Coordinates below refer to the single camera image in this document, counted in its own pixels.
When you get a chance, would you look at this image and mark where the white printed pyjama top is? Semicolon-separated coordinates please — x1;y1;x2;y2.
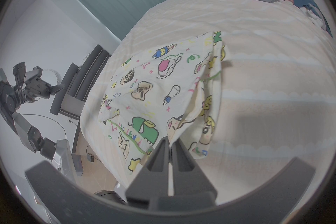
98;31;231;176

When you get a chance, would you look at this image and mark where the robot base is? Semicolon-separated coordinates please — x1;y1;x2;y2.
51;139;85;179

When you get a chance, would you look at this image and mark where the bed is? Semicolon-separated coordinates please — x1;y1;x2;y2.
79;0;336;205

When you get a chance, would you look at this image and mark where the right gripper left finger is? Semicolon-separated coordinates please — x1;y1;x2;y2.
125;137;170;208

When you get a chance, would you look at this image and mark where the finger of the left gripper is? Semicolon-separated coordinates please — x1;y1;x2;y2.
49;84;65;95

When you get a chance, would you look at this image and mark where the dark blue garment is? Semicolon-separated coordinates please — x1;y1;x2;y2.
290;0;333;37

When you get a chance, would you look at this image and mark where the round white-framed mirror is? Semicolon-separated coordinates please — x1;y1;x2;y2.
41;68;62;87

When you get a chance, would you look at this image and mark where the dark grey chest of drawers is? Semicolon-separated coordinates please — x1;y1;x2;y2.
59;44;111;127

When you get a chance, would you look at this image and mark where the dark grey dressing table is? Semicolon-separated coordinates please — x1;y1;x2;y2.
49;62;80;116

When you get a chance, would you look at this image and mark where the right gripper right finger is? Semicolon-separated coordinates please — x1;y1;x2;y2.
171;140;219;204

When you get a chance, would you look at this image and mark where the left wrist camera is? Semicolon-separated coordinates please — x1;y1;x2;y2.
12;61;27;85

